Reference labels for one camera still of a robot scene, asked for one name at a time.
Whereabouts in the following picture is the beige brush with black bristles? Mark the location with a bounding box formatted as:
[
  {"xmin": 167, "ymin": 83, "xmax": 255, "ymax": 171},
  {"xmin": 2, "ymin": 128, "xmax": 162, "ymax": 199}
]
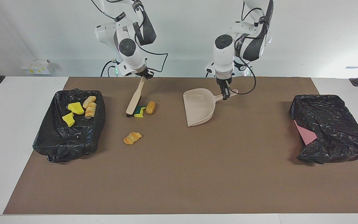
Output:
[{"xmin": 126, "ymin": 76, "xmax": 147, "ymax": 118}]

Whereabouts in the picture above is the beige plastic dustpan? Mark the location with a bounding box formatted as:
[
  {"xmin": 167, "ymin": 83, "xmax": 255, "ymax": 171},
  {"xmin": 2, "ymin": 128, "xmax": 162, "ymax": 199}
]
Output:
[{"xmin": 183, "ymin": 88, "xmax": 238, "ymax": 127}]

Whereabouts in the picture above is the pale bread chunk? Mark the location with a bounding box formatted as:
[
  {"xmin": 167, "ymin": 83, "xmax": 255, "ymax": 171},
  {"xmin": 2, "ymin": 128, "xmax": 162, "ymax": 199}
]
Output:
[{"xmin": 83, "ymin": 96, "xmax": 97, "ymax": 108}]

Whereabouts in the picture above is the orange striped croissant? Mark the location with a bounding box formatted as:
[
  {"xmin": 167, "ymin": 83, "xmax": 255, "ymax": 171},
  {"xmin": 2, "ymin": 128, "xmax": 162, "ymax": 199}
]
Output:
[
  {"xmin": 85, "ymin": 103, "xmax": 97, "ymax": 119},
  {"xmin": 123, "ymin": 132, "xmax": 143, "ymax": 145}
]

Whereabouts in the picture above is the yellow sponge piece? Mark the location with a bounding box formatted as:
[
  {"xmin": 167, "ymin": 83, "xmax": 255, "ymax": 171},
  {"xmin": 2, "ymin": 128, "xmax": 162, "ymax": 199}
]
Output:
[
  {"xmin": 62, "ymin": 112, "xmax": 75, "ymax": 128},
  {"xmin": 68, "ymin": 102, "xmax": 85, "ymax": 115}
]

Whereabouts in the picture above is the pink bin box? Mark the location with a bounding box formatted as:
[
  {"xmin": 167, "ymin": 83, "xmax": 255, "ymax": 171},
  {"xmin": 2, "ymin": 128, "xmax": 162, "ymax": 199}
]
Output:
[{"xmin": 293, "ymin": 120, "xmax": 317, "ymax": 146}]

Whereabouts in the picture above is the black trash bag bin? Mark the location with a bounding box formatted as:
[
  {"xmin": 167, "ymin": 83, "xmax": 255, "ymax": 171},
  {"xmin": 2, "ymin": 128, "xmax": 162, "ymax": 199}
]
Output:
[{"xmin": 32, "ymin": 89, "xmax": 106, "ymax": 163}]

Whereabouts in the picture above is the black trash bag on pink box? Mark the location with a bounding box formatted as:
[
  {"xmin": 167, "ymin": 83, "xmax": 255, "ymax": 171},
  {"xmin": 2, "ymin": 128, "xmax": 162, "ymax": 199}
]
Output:
[{"xmin": 289, "ymin": 94, "xmax": 358, "ymax": 165}]

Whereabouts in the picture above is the brown table mat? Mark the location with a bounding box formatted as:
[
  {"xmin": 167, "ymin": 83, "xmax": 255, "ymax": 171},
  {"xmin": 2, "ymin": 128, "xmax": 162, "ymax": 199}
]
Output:
[{"xmin": 3, "ymin": 77, "xmax": 358, "ymax": 215}]

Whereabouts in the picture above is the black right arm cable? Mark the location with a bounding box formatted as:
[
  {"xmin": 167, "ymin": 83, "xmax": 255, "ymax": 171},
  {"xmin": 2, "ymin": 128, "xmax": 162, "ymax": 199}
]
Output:
[{"xmin": 90, "ymin": 0, "xmax": 169, "ymax": 74}]

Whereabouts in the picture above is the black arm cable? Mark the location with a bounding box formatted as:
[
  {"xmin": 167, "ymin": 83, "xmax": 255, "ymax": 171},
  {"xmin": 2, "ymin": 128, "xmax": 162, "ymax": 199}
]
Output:
[
  {"xmin": 90, "ymin": 0, "xmax": 169, "ymax": 74},
  {"xmin": 233, "ymin": 0, "xmax": 274, "ymax": 96}
]

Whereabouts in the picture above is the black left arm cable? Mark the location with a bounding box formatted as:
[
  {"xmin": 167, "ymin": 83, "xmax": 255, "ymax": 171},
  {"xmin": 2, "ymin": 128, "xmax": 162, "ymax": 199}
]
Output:
[{"xmin": 233, "ymin": 0, "xmax": 274, "ymax": 96}]

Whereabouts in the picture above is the black base power cable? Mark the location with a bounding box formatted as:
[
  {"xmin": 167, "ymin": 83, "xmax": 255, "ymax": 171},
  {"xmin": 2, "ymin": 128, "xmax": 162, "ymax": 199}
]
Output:
[{"xmin": 100, "ymin": 60, "xmax": 118, "ymax": 77}]

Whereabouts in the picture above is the white wall socket box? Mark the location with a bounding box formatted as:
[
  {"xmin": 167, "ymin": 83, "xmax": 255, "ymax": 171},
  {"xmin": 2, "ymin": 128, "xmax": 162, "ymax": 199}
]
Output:
[{"xmin": 21, "ymin": 59, "xmax": 51, "ymax": 75}]

